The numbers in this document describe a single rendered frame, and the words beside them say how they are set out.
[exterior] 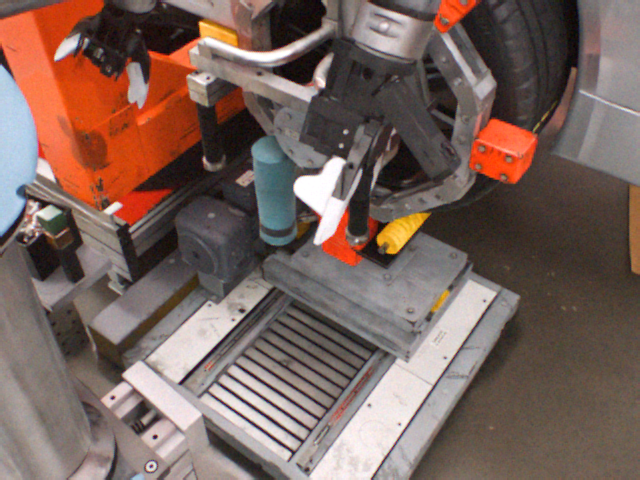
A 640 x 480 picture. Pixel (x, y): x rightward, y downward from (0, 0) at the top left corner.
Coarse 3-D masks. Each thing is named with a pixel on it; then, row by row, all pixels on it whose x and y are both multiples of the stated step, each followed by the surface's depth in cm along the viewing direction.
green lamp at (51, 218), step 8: (48, 208) 135; (56, 208) 135; (40, 216) 133; (48, 216) 133; (56, 216) 133; (64, 216) 135; (40, 224) 135; (48, 224) 133; (56, 224) 134; (64, 224) 136
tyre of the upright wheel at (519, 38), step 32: (512, 0) 109; (544, 0) 116; (480, 32) 111; (512, 32) 109; (544, 32) 115; (512, 64) 111; (544, 64) 117; (512, 96) 115; (544, 96) 120; (480, 192) 132
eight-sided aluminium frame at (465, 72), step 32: (256, 0) 126; (256, 32) 133; (448, 32) 110; (448, 64) 109; (480, 64) 111; (256, 96) 143; (480, 96) 109; (480, 128) 118; (384, 192) 144; (416, 192) 132; (448, 192) 125
